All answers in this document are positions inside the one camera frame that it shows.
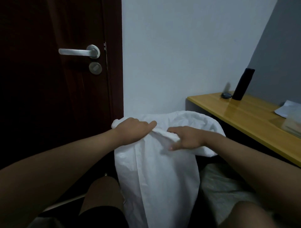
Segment person's left forearm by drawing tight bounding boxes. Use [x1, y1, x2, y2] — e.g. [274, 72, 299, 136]
[0, 129, 123, 228]

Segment black shorts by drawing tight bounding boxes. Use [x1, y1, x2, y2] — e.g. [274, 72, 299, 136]
[77, 205, 130, 228]

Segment yellow wooden desk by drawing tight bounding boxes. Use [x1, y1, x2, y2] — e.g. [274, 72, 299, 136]
[187, 91, 301, 168]

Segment person's right leg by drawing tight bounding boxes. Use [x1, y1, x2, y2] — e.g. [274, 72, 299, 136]
[219, 201, 280, 228]

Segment person's left hand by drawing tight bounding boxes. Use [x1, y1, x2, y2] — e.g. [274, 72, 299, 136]
[114, 117, 157, 146]

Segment silver thumb-turn lock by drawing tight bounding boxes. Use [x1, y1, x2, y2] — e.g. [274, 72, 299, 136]
[88, 62, 103, 75]

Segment black cylindrical bottle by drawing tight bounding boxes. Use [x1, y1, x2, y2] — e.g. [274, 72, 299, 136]
[232, 68, 256, 101]

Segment white bag with red print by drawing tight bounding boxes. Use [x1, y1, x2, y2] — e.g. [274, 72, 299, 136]
[111, 110, 226, 228]

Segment person's right hand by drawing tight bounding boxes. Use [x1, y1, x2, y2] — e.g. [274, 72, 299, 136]
[167, 126, 207, 151]

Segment person's leg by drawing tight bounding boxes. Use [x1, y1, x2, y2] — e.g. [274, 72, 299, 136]
[79, 176, 125, 215]
[219, 201, 280, 228]

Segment silver door handle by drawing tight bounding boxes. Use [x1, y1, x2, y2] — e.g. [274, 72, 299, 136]
[58, 44, 101, 59]

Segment person's left leg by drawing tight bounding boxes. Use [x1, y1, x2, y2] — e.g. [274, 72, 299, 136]
[79, 176, 125, 215]

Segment silver door latch plate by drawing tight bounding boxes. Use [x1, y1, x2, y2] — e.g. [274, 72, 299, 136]
[103, 42, 109, 71]

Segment white tissue sheet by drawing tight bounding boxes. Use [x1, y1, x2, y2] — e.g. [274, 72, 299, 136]
[274, 100, 301, 119]

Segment green woven sack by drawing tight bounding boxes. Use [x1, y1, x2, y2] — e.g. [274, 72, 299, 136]
[27, 216, 64, 228]

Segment grey woven sack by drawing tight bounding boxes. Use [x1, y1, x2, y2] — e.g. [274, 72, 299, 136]
[200, 163, 273, 226]

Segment dark brown wooden door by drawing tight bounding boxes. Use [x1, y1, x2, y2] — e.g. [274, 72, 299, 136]
[101, 0, 124, 122]

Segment person's right forearm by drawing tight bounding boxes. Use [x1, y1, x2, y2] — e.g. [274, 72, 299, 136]
[202, 131, 301, 226]

